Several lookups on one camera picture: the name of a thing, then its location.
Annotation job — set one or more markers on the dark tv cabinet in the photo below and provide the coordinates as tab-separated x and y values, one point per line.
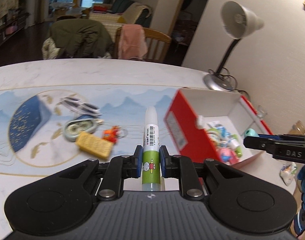
13	26

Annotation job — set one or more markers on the white quilted jacket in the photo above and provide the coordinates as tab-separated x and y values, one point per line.
49	49

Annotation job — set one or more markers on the white silver bottle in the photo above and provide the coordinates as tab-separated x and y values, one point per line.
233	143

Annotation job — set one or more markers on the red cardboard box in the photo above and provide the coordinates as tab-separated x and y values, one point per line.
191	110

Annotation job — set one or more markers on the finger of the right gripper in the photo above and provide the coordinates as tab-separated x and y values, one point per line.
262	144

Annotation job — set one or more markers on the green white glue pen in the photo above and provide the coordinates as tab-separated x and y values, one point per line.
151	178

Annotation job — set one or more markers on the yellow small box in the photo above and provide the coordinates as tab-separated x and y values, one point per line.
94	145

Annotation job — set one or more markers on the folded sunglasses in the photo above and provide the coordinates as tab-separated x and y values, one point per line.
78	106

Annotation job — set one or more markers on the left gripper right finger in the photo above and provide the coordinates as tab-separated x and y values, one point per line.
183	169

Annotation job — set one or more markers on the orange toy keychain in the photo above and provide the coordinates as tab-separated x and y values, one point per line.
114	134

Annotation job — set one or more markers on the teal round eraser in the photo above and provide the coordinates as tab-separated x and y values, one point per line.
250	133

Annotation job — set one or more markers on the olive green jacket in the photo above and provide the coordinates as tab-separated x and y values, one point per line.
80	38

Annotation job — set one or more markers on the blue gloved hand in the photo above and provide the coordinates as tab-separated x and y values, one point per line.
299	219

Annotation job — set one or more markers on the wooden chair with pink cloth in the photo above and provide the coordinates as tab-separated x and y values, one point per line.
157	42

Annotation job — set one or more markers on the white desk lamp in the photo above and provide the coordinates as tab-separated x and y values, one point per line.
238	22

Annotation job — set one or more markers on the blue mountain table mat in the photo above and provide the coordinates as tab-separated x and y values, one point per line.
39	125

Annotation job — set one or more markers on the toothpick jar green lid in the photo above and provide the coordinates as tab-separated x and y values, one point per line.
214	136

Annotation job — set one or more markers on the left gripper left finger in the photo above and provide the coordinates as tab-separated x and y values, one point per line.
116	171

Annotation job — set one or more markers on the sofa with blankets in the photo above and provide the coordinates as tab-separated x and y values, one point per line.
123	12

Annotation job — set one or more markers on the pink binder clip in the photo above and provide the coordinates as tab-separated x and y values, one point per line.
226	155

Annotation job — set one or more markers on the pink cloth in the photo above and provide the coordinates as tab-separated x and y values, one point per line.
132	44

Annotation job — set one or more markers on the white blue toothpaste tube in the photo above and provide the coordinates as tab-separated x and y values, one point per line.
225	133

